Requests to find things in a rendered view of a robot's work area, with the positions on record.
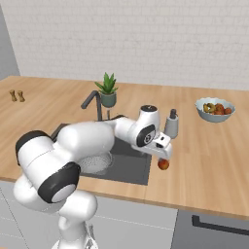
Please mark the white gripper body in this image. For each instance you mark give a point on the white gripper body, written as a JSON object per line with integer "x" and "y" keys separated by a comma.
{"x": 160, "y": 152}

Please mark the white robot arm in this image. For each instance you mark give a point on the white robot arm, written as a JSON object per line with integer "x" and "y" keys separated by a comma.
{"x": 81, "y": 139}

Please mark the red apple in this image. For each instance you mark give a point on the red apple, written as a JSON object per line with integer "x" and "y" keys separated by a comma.
{"x": 163, "y": 164}

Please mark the dark grey sink basin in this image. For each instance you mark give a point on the dark grey sink basin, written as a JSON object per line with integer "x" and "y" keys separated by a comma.
{"x": 129, "y": 165}

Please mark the white colander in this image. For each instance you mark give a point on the white colander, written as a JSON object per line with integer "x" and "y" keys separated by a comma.
{"x": 95, "y": 163}

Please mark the dark grey sink faucet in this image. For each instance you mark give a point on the dark grey sink faucet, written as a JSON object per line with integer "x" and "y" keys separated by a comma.
{"x": 96, "y": 102}

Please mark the grey soap dispenser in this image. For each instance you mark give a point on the grey soap dispenser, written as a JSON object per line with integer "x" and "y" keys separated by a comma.
{"x": 171, "y": 126}

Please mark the pale blue fruit bowl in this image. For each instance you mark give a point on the pale blue fruit bowl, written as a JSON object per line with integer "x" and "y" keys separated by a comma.
{"x": 214, "y": 117}

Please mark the green and yellow fruit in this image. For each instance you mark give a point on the green and yellow fruit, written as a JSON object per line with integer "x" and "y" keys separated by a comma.
{"x": 209, "y": 107}

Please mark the red fruit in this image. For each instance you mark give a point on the red fruit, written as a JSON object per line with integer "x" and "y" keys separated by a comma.
{"x": 220, "y": 108}

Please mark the pale grey cupboard front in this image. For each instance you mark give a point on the pale grey cupboard front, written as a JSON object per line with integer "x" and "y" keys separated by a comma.
{"x": 19, "y": 223}
{"x": 136, "y": 227}

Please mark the green plant in grey pot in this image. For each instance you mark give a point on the green plant in grey pot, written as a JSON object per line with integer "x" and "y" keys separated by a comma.
{"x": 108, "y": 94}

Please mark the orange fruit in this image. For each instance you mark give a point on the orange fruit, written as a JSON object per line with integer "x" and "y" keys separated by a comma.
{"x": 228, "y": 111}

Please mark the grey dishwasher front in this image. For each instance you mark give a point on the grey dishwasher front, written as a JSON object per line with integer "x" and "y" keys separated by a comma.
{"x": 210, "y": 235}

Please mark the brown wooden shaker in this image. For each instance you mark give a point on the brown wooden shaker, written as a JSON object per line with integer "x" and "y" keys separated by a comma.
{"x": 21, "y": 96}
{"x": 13, "y": 96}

